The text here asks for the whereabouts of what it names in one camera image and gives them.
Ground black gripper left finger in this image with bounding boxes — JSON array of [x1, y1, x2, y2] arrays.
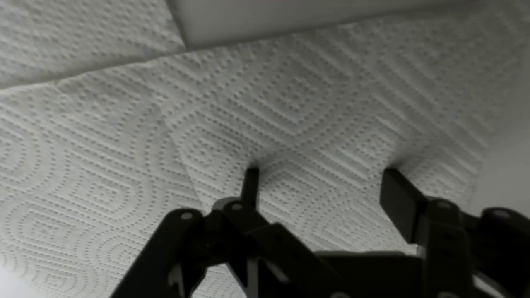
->
[[110, 166, 354, 298]]

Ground white paper towel sheet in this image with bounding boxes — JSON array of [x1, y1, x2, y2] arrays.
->
[[0, 0, 528, 298]]

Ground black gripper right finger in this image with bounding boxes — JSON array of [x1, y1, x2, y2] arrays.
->
[[379, 168, 530, 298]]

